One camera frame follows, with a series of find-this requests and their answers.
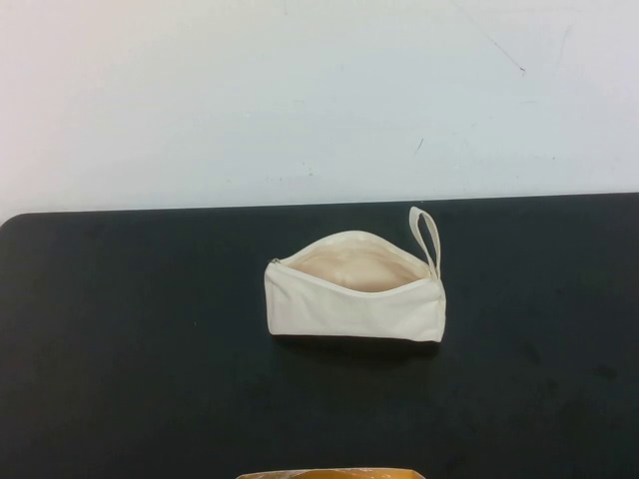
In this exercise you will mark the cream canvas pencil case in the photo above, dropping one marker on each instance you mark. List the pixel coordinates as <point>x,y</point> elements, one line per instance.
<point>344,309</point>

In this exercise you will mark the yellow brown curved object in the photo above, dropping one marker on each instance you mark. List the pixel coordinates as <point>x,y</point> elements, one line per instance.
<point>324,474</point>

